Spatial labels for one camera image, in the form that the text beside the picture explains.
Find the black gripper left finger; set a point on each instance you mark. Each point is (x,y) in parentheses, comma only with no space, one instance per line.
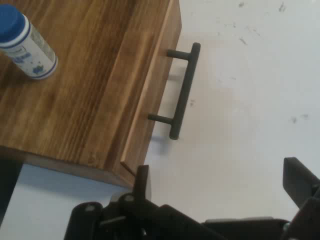
(142,182)

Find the white bottle with blue cap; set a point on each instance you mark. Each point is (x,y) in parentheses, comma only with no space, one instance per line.
(27,47)

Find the brown wooden cabinet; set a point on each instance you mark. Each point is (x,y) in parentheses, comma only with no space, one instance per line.
(82,82)

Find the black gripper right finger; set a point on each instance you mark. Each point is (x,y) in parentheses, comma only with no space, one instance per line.
(297,175)

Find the wooden drawer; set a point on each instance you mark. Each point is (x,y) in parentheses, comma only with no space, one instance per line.
(155,75)

